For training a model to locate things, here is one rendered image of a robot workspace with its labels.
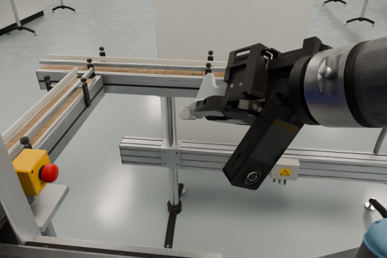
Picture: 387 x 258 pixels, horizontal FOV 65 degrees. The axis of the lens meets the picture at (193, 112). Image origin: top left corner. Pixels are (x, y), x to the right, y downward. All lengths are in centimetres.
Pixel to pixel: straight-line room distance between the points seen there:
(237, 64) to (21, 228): 55
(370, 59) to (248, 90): 13
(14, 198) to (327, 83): 59
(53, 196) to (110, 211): 114
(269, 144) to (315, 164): 119
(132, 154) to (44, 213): 78
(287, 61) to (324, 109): 8
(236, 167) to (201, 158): 112
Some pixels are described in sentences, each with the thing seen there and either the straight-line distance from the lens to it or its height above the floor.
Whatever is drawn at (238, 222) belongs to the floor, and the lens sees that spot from 188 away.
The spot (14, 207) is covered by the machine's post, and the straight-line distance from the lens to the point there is 70.
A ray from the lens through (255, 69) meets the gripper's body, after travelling 35.
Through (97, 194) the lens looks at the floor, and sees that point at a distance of 209.
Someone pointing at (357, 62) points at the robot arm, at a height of 136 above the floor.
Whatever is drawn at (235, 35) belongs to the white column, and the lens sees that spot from 179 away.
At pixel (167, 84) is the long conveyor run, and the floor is 90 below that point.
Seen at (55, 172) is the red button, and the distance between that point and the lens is 73.
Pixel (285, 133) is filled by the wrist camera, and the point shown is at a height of 126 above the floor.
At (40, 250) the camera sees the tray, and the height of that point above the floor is 91.
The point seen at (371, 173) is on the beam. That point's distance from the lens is 163.
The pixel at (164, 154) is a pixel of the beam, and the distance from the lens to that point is 149.
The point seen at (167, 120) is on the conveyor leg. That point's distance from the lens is 139.
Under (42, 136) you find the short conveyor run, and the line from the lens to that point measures 98.
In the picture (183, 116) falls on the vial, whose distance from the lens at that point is 49.
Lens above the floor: 145
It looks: 32 degrees down
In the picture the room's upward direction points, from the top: straight up
